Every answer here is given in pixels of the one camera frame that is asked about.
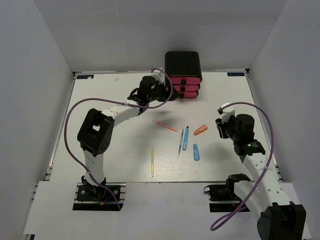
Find slim blue grey pen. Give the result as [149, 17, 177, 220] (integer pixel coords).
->
[177, 128, 184, 156]

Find pink top drawer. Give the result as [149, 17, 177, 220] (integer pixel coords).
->
[170, 76, 202, 85]

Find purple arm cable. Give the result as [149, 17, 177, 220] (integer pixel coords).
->
[64, 67, 174, 210]
[209, 101, 274, 231]

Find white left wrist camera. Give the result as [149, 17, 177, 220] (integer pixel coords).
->
[150, 69, 166, 83]

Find blue label right corner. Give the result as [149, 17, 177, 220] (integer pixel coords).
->
[227, 72, 246, 77]

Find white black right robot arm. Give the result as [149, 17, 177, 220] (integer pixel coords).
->
[215, 110, 307, 240]

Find light blue marker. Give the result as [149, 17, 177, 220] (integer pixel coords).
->
[182, 126, 190, 151]

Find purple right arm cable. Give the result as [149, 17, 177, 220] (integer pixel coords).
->
[209, 101, 274, 231]

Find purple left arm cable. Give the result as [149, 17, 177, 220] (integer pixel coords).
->
[64, 67, 174, 210]

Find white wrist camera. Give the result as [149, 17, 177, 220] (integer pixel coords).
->
[217, 102, 235, 124]
[150, 69, 166, 83]

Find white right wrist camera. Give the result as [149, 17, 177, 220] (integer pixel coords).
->
[217, 102, 235, 124]

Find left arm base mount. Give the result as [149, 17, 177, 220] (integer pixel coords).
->
[72, 183, 126, 212]

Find pink bottom drawer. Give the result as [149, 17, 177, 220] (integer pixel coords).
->
[178, 91, 199, 99]

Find blue eraser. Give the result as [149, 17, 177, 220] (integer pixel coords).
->
[193, 143, 200, 161]

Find black drawer cabinet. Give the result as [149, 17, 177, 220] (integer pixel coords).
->
[164, 51, 202, 79]

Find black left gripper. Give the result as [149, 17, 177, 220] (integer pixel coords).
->
[147, 79, 181, 103]

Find red pen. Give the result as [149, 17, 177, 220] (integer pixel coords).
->
[152, 120, 178, 133]

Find blue label left corner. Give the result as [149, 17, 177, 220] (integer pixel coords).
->
[76, 74, 94, 80]

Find yellow pencil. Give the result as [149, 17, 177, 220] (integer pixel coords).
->
[151, 147, 154, 178]

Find blue label corner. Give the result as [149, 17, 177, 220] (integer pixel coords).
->
[227, 72, 246, 77]
[76, 74, 94, 80]

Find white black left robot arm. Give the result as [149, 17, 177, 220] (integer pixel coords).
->
[77, 74, 179, 200]

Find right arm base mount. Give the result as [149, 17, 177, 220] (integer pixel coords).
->
[203, 173, 250, 213]

